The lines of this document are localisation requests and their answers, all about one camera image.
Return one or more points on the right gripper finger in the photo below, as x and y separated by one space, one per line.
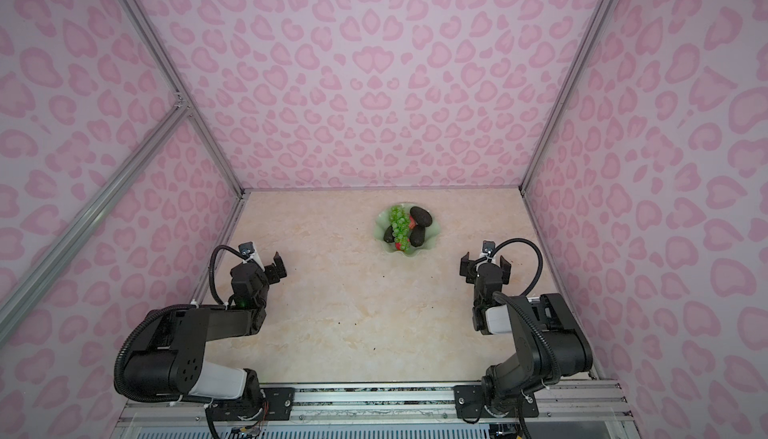
467 267
505 267

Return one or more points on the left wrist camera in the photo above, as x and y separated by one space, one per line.
245 249

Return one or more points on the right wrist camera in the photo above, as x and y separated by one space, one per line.
488 248

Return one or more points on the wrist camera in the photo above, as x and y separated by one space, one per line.
488 248
245 249

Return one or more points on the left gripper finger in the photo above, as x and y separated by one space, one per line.
276 270
254 257

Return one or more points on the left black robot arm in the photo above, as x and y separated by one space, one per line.
163 359

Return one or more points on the green grape bunch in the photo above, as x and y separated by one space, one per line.
399 219

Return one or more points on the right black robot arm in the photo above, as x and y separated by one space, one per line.
549 345

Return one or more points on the aluminium frame strut left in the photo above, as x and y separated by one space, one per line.
38 280

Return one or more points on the aluminium corner post right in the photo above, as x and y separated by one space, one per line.
579 63

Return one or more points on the light green fruit bowl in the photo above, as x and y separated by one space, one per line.
382 222

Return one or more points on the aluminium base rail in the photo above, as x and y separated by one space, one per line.
571 409

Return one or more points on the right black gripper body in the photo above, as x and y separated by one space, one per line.
474 278

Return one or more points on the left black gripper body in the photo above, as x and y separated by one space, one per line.
264 294

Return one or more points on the dark avocado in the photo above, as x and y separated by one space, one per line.
389 235
417 236
421 215

